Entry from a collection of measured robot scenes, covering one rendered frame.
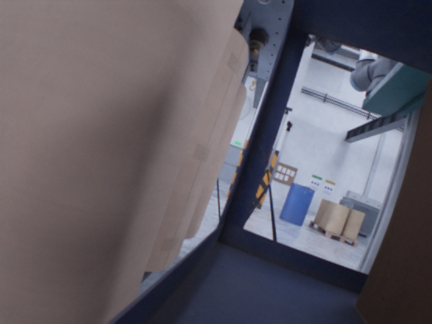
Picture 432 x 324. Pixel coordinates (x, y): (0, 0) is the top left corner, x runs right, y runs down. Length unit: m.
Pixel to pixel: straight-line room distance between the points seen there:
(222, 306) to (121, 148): 0.23
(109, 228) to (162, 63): 0.25
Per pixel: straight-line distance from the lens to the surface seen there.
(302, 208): 5.46
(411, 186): 0.32
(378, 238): 1.22
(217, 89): 0.78
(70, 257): 0.37
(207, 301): 0.21
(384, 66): 1.48
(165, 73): 0.36
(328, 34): 0.43
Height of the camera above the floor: 0.62
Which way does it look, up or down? 1 degrees down
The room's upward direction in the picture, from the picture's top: 20 degrees clockwise
